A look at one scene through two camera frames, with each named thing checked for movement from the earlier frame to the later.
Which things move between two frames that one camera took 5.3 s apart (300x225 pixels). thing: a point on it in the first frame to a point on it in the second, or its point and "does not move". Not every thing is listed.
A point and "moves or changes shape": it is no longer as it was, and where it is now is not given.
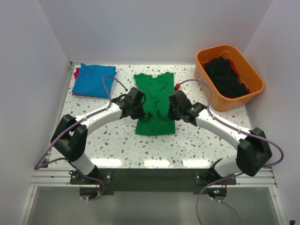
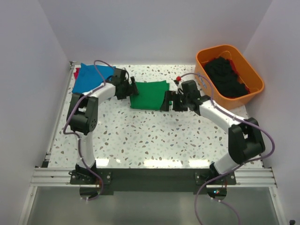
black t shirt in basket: [224, 78] does not move
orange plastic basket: [234, 84] does not move
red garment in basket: [234, 68] does not move
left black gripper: [140, 114] to [131, 89]
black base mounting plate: [152, 180] does not move
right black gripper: [170, 114] to [169, 95]
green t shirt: [156, 87] moves or changes shape
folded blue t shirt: [88, 81] does not move
